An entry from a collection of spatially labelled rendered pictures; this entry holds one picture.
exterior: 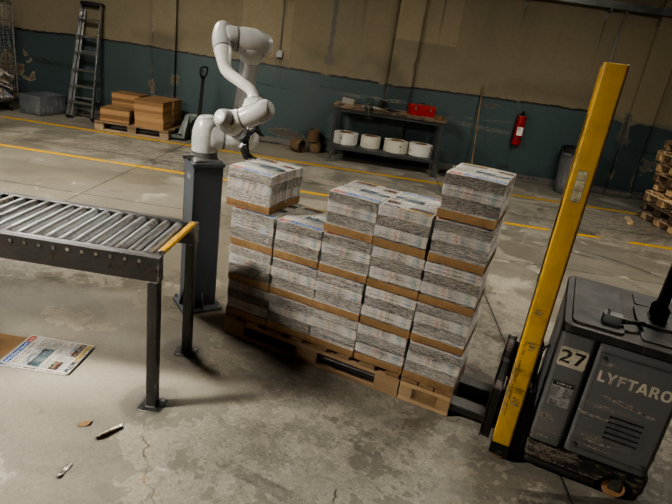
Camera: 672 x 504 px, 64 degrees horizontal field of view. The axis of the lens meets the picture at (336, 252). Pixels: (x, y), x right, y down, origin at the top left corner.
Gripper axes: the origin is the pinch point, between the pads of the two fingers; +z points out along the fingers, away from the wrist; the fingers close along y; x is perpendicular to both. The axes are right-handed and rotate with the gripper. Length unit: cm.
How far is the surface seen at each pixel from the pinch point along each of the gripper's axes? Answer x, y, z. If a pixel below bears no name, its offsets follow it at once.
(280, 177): 13.7, 11.4, 11.4
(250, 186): 0.1, 21.5, 6.8
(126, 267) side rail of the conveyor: -7, 81, -59
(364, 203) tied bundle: 68, 15, 4
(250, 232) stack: 3.0, 45.4, 18.3
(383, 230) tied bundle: 81, 26, 8
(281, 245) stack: 24, 47, 19
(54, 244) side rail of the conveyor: -38, 82, -71
